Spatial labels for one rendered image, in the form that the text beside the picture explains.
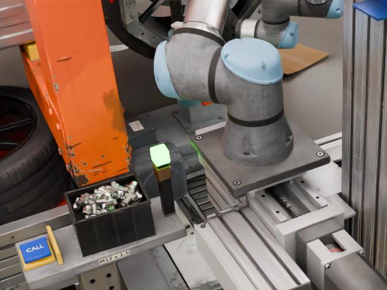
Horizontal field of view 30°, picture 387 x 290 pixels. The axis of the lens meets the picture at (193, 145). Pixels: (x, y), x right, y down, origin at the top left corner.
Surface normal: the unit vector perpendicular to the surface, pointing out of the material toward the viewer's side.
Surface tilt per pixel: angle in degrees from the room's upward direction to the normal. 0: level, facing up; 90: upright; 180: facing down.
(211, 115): 90
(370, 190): 90
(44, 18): 90
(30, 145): 0
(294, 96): 0
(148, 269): 0
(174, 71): 62
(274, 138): 73
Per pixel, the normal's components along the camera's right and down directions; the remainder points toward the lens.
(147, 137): 0.38, 0.48
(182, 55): -0.32, -0.33
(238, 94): -0.40, 0.54
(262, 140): 0.10, 0.26
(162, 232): -0.11, -0.83
